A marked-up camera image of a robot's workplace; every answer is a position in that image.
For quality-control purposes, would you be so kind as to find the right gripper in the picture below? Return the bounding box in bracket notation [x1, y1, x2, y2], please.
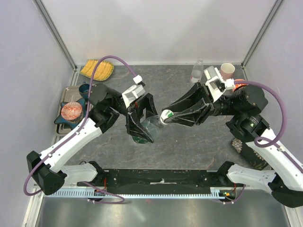
[162, 81, 241, 128]

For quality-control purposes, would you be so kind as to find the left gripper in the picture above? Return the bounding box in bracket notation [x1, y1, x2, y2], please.
[111, 90, 165, 142]

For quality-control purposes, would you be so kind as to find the green label bottle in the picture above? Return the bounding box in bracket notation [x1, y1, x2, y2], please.
[132, 115, 164, 144]

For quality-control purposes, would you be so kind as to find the red label clear bottle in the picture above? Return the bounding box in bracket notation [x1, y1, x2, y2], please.
[190, 59, 204, 83]

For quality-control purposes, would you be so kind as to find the green white bottle cap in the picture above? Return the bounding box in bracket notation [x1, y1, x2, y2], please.
[160, 109, 174, 125]

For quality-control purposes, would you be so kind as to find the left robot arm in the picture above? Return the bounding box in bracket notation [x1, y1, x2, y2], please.
[27, 83, 157, 195]

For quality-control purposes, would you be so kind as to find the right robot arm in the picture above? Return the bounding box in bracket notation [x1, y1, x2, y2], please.
[161, 79, 303, 208]

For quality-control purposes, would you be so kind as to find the orange patterned bowl right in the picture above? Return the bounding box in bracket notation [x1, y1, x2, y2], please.
[233, 79, 247, 92]

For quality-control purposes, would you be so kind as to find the orange patterned bowl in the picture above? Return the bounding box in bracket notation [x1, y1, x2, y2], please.
[233, 79, 247, 92]
[61, 102, 82, 122]

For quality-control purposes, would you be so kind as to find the pink cup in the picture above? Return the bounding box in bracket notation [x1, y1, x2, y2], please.
[219, 63, 235, 80]

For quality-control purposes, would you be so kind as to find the dark patterned pouch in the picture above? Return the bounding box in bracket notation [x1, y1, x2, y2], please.
[231, 138, 268, 170]

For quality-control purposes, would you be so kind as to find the yellow woven plate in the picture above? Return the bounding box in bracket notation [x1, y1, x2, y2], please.
[80, 60, 114, 81]

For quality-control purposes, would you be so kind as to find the black base bar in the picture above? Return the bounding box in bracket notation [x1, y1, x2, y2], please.
[90, 169, 234, 195]

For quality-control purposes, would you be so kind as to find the dark blue teacup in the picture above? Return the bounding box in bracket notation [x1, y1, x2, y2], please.
[79, 82, 90, 99]

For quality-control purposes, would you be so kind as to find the blue star plate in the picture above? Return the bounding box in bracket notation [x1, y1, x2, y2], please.
[54, 98, 86, 130]

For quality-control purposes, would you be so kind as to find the orange patterned bowl left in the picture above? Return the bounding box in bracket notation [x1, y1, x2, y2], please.
[61, 102, 82, 122]

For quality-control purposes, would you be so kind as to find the metal tray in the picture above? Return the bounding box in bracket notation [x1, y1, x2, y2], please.
[56, 86, 87, 136]

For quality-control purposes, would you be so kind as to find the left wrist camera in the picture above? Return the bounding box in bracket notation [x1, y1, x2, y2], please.
[122, 75, 145, 108]

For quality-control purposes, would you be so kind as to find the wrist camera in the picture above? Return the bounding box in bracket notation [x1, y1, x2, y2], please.
[204, 66, 235, 103]
[122, 75, 145, 108]

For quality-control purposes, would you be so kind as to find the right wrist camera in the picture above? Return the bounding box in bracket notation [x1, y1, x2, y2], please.
[204, 66, 235, 103]

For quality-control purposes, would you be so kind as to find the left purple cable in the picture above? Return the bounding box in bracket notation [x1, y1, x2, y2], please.
[24, 55, 143, 196]

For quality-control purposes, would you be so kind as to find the purple cable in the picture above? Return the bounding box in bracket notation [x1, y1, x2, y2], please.
[233, 80, 303, 171]
[24, 55, 143, 196]

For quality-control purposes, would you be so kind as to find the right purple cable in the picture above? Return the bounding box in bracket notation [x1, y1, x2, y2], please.
[233, 80, 303, 171]

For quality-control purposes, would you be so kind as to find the slotted cable duct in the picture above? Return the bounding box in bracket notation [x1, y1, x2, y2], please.
[47, 188, 236, 199]

